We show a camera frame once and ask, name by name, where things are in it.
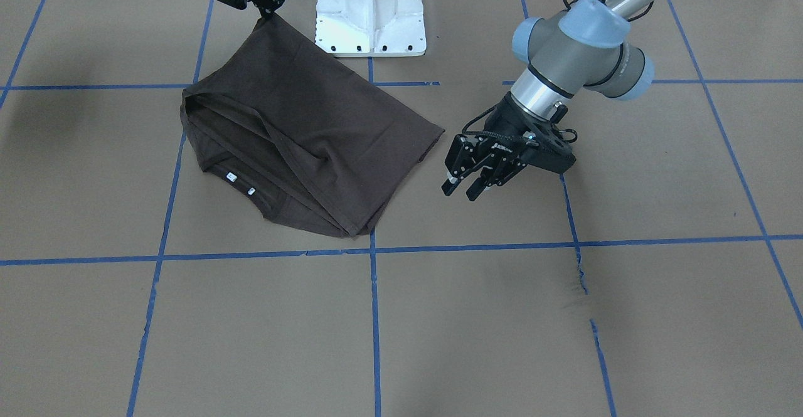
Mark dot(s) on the dark brown t-shirt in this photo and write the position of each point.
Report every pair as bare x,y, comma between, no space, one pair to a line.
310,142

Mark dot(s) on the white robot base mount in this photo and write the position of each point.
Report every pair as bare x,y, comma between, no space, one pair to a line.
371,28

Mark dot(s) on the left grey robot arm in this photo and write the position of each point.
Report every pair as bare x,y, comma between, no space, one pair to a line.
583,46

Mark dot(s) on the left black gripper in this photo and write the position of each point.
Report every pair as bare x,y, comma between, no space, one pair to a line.
507,120

